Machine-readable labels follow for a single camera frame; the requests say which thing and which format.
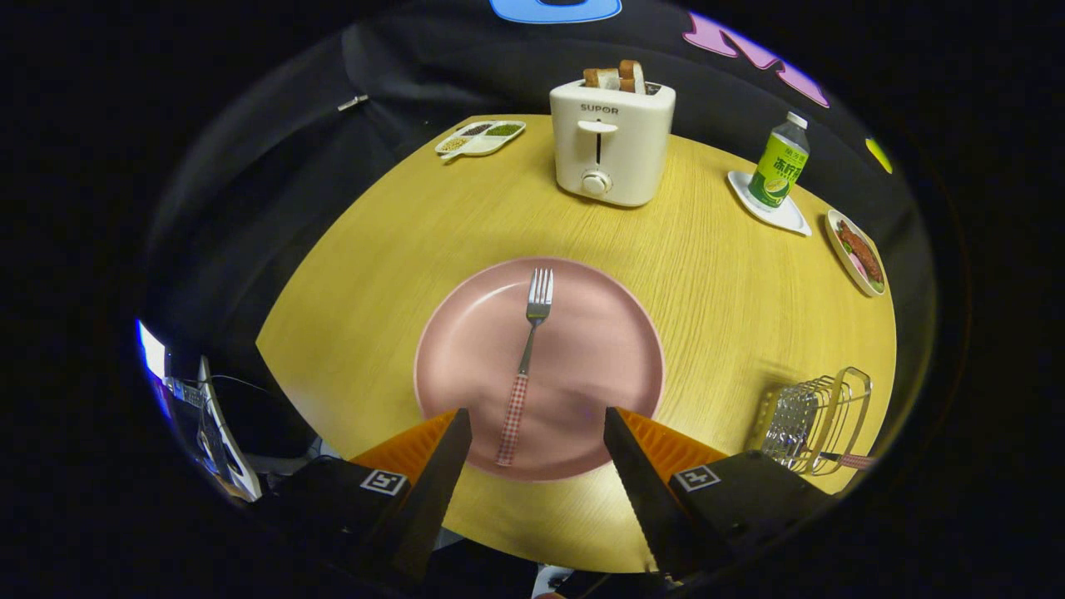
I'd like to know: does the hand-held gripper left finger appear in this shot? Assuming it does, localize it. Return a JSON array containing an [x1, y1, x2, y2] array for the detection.
[[258, 408, 473, 583]]

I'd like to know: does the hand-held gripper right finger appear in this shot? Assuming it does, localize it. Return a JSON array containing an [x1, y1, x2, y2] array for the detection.
[[603, 406, 837, 577]]

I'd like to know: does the checked handle metal fork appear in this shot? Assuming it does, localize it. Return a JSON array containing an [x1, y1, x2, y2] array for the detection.
[[496, 267, 555, 468]]

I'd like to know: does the pink plate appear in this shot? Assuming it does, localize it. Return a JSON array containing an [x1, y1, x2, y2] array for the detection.
[[414, 256, 666, 483]]

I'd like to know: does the white coaster tray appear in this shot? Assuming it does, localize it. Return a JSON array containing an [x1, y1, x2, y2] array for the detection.
[[727, 171, 813, 237]]

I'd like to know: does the white plate of food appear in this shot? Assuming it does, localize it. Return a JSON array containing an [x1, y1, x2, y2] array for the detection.
[[825, 209, 888, 298]]

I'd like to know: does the white toaster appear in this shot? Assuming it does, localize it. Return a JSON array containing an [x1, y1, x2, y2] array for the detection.
[[549, 79, 676, 208]]

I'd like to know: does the green label drink bottle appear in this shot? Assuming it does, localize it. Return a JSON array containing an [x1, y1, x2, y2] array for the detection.
[[746, 111, 810, 210]]

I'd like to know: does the white divided condiment dish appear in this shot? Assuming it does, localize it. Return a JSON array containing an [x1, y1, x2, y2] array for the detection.
[[434, 120, 528, 161]]

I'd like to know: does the metal wire cutlery basket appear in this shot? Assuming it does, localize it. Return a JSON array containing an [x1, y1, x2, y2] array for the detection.
[[745, 367, 873, 476]]

